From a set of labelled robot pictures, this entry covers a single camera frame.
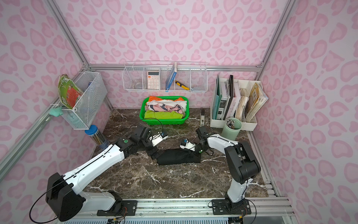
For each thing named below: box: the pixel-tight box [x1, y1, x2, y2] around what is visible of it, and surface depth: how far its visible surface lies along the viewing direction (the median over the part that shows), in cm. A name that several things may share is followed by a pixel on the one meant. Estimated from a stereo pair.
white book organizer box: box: [209, 77, 263, 132], surface depth 100 cm
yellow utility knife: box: [175, 80, 190, 91], surface depth 100 cm
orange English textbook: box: [245, 82, 266, 122], surface depth 97 cm
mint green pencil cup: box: [221, 117, 243, 141], surface depth 90 cm
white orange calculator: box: [147, 70, 160, 90], surface depth 97 cm
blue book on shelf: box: [165, 62, 178, 92], surface depth 90 cm
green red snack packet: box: [57, 73, 84, 110], surface depth 74 cm
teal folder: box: [212, 73, 223, 120], surface depth 95 cm
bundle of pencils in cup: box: [225, 118, 235, 130], surface depth 90 cm
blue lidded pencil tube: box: [84, 125, 109, 150], surface depth 86 cm
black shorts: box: [156, 148, 201, 166], surface depth 86 cm
